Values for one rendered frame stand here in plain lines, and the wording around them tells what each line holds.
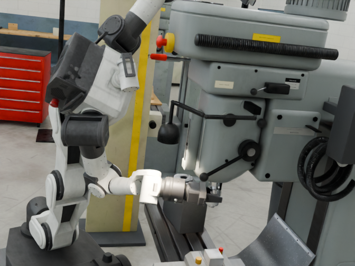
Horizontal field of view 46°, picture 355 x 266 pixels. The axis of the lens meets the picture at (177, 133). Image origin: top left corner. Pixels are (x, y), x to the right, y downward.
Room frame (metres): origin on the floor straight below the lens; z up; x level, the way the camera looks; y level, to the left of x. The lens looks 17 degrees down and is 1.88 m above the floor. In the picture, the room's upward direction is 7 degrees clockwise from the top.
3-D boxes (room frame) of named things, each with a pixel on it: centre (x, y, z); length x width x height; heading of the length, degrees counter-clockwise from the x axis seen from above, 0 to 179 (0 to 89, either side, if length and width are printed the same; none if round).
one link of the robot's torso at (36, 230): (1.90, 0.57, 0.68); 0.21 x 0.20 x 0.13; 38
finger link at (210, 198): (1.34, -0.16, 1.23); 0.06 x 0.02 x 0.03; 90
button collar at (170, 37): (1.31, 0.06, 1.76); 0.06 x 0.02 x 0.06; 16
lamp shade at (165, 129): (1.29, 0.03, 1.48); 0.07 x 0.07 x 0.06
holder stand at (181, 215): (1.74, -0.07, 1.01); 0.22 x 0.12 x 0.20; 24
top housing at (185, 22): (1.38, -0.17, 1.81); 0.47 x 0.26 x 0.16; 106
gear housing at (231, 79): (1.39, -0.20, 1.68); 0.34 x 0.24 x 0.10; 106
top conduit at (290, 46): (1.25, -0.23, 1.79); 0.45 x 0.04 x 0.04; 106
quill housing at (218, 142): (1.38, -0.16, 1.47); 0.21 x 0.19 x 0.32; 16
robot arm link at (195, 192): (1.38, -0.07, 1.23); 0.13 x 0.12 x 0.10; 0
